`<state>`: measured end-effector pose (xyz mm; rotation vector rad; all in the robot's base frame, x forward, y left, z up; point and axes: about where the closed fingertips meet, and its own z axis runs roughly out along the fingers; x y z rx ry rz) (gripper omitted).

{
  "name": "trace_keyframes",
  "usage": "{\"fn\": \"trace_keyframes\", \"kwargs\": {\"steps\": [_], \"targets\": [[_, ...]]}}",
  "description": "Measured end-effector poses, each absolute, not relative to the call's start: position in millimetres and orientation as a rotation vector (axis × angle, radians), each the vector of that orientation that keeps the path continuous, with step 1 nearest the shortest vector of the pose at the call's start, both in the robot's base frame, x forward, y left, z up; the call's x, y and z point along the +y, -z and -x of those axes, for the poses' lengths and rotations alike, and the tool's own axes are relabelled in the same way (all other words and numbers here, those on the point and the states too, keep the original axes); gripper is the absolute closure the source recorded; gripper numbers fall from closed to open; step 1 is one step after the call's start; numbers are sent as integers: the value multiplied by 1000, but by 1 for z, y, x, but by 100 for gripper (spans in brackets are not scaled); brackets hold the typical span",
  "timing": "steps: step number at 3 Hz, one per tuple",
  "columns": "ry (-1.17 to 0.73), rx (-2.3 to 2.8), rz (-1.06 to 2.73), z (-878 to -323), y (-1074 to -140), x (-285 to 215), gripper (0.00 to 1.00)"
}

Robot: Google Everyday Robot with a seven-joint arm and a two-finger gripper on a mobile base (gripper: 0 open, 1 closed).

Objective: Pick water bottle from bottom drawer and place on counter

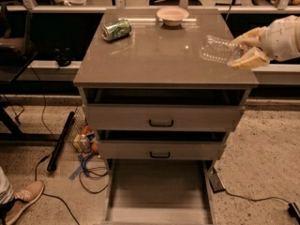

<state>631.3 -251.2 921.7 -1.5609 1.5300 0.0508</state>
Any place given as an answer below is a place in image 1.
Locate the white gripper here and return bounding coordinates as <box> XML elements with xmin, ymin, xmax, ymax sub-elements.
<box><xmin>227</xmin><ymin>15</ymin><xmax>300</xmax><ymax>68</ymax></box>

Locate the clear plastic water bottle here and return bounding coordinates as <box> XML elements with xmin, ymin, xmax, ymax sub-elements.
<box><xmin>199</xmin><ymin>36</ymin><xmax>248</xmax><ymax>64</ymax></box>

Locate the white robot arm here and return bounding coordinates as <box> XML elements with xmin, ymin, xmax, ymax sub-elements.
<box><xmin>227</xmin><ymin>15</ymin><xmax>300</xmax><ymax>68</ymax></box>

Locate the grey drawer cabinet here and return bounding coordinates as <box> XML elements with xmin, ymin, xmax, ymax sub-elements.
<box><xmin>72</xmin><ymin>7</ymin><xmax>260</xmax><ymax>225</ymax></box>

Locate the top grey drawer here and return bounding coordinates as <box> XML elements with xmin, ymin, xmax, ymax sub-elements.
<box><xmin>82</xmin><ymin>104</ymin><xmax>244</xmax><ymax>132</ymax></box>

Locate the middle grey drawer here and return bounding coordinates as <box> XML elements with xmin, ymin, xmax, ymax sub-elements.
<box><xmin>97</xmin><ymin>141</ymin><xmax>226</xmax><ymax>160</ymax></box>

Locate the bottom open grey drawer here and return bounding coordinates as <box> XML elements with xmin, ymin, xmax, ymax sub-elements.
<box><xmin>102</xmin><ymin>159</ymin><xmax>217</xmax><ymax>225</ymax></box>

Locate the white bowl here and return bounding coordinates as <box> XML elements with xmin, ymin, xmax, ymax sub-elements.
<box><xmin>157</xmin><ymin>7</ymin><xmax>189</xmax><ymax>26</ymax></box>

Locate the crushed green soda can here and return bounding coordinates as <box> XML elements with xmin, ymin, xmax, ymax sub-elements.
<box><xmin>102</xmin><ymin>19</ymin><xmax>131</xmax><ymax>41</ymax></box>

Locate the black floor pedal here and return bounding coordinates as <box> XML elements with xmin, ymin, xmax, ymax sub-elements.
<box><xmin>209</xmin><ymin>173</ymin><xmax>225</xmax><ymax>193</ymax></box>

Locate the black power adapter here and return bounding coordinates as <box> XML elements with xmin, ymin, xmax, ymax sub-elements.
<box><xmin>288</xmin><ymin>202</ymin><xmax>300</xmax><ymax>224</ymax></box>

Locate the black round object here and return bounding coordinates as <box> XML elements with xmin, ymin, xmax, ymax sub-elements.
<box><xmin>54</xmin><ymin>48</ymin><xmax>73</xmax><ymax>67</ymax></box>

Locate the pile of snack packages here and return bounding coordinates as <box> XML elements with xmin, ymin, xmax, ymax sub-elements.
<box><xmin>72</xmin><ymin>126</ymin><xmax>98</xmax><ymax>154</ymax></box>

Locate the black bar on floor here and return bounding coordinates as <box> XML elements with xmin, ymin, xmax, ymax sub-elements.
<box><xmin>47</xmin><ymin>112</ymin><xmax>75</xmax><ymax>173</ymax></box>

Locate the dark office chair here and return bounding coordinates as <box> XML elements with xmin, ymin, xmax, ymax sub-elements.
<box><xmin>0</xmin><ymin>1</ymin><xmax>37</xmax><ymax>83</ymax></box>

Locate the tan shoe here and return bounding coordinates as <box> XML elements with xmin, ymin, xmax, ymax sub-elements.
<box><xmin>1</xmin><ymin>181</ymin><xmax>45</xmax><ymax>225</ymax></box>

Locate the grey trouser leg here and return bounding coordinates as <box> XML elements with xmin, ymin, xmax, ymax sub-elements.
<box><xmin>0</xmin><ymin>167</ymin><xmax>14</xmax><ymax>204</ymax></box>

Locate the black floor cable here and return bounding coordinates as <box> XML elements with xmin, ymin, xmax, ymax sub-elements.
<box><xmin>33</xmin><ymin>153</ymin><xmax>110</xmax><ymax>225</ymax></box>

